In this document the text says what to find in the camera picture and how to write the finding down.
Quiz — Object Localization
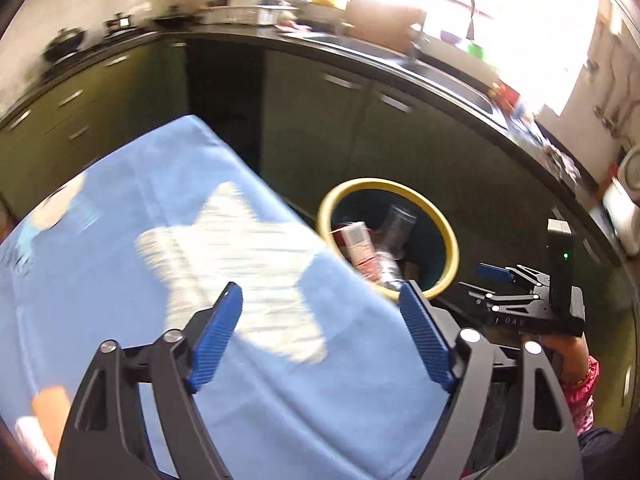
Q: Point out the lidded wok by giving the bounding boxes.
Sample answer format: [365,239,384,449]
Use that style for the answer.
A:
[42,27,86,64]

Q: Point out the white dish rack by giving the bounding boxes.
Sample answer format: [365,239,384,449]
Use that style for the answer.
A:
[199,0,301,26]

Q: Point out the clear plastic bottle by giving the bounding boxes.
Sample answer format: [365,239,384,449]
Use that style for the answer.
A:
[372,203,419,291]

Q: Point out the red and white carton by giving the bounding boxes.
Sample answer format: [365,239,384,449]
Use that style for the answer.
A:
[332,220,381,281]

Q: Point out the blue printed tablecloth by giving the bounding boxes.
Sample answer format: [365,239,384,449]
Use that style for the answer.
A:
[0,113,451,480]

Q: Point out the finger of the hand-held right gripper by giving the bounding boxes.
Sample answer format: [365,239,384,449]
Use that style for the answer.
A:
[458,283,544,314]
[475,262,549,292]

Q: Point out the yellow foam fruit net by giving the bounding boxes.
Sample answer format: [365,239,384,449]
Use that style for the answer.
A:
[32,384,71,456]

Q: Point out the green base cabinets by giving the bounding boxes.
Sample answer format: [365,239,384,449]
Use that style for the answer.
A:
[0,39,640,412]

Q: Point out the person's right hand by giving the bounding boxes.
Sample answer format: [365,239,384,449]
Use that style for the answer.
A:
[542,334,590,381]

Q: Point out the white pill bottle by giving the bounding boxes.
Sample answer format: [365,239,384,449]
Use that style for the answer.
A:
[14,417,56,471]

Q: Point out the yellow-rimmed trash bin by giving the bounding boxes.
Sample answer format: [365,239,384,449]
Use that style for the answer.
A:
[317,177,460,304]

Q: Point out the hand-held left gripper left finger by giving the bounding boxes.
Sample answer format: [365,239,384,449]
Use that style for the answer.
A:
[54,281,244,480]

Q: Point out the black kitchen countertop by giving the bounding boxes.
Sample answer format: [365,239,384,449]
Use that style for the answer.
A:
[0,24,636,266]

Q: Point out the wooden cutting board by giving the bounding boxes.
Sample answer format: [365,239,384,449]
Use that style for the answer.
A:
[344,0,426,54]

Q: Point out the wall pipe fittings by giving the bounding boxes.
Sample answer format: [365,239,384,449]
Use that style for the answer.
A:
[584,24,640,136]

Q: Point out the steel faucet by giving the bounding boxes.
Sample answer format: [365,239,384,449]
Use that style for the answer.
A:
[412,0,476,56]

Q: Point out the person's dark clothing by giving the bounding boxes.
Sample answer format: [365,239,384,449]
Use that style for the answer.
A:
[577,427,631,480]

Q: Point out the dark built-in appliance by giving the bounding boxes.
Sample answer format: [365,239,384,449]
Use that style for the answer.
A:
[184,42,266,171]

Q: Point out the red box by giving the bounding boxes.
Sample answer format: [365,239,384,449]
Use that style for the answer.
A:
[487,82,521,111]

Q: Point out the gas stove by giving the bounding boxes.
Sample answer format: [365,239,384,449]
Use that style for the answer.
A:
[42,29,156,69]

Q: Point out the person's right forearm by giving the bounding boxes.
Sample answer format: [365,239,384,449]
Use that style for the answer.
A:
[559,355,601,437]

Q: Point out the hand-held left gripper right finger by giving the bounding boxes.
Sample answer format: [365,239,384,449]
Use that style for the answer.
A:
[398,281,585,480]

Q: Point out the white rice cooker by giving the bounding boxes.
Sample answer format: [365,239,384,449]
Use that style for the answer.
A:
[602,147,640,256]

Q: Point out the kitchen window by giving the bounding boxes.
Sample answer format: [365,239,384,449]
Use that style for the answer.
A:
[299,0,601,116]

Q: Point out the black lidded pan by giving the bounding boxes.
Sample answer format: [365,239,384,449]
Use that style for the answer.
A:
[152,7,196,31]

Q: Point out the steel sink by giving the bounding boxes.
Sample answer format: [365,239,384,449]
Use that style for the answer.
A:
[299,29,509,129]

